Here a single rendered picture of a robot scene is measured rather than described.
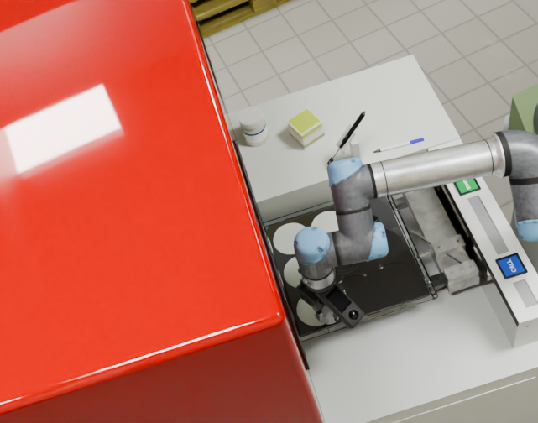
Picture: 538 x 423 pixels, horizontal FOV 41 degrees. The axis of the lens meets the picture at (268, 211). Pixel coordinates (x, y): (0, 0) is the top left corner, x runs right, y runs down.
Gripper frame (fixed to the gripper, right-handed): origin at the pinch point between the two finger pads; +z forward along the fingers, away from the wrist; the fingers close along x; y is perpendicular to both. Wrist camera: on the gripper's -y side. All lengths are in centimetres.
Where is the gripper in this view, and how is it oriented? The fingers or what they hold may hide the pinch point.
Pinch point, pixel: (335, 321)
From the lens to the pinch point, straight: 180.2
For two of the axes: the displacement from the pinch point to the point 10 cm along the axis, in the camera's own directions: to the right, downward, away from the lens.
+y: -6.9, -5.2, 5.1
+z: 1.8, 5.6, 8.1
